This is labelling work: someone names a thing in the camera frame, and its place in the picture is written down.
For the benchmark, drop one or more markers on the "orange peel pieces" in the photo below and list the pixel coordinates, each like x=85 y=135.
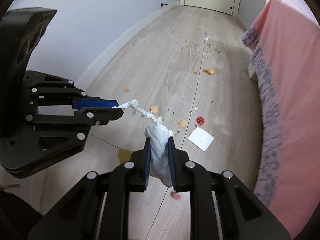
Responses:
x=209 y=71

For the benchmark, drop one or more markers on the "pink candy piece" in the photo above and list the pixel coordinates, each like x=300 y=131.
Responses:
x=175 y=195

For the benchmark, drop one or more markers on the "orange cracker piece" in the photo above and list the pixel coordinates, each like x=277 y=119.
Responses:
x=154 y=109
x=182 y=123

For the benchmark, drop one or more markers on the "twisted white tissue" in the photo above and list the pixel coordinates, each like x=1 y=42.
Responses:
x=133 y=104

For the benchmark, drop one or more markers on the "red candy wrapper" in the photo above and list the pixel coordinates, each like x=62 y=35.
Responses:
x=200 y=120

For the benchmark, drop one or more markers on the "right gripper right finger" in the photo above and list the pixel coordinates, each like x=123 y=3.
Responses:
x=189 y=176

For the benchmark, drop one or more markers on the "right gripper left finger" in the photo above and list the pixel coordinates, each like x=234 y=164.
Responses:
x=115 y=188

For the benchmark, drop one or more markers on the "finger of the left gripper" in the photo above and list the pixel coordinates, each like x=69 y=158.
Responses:
x=105 y=116
x=97 y=103

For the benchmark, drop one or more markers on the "square white paper card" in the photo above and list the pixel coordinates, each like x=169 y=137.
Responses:
x=201 y=138

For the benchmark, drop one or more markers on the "white plastic bag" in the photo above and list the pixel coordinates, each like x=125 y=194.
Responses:
x=159 y=164

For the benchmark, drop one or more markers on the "pink floral bedsheet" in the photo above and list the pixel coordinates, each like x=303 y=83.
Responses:
x=285 y=47

